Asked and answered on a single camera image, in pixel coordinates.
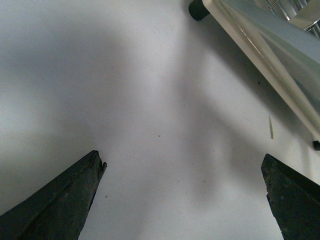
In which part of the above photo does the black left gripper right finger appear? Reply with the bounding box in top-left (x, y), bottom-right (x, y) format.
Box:
top-left (261, 154), bottom-right (320, 240)

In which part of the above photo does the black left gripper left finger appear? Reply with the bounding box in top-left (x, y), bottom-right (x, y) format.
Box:
top-left (0, 150), bottom-right (107, 240)

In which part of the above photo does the glass oven door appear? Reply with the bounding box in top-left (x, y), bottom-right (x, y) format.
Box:
top-left (217, 0), bottom-right (320, 111)

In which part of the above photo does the white Toshiba toaster oven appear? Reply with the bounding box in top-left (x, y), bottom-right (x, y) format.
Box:
top-left (188, 0), bottom-right (320, 150)

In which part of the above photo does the metal oven wire rack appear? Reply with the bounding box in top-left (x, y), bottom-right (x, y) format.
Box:
top-left (264, 0), bottom-right (310, 21)

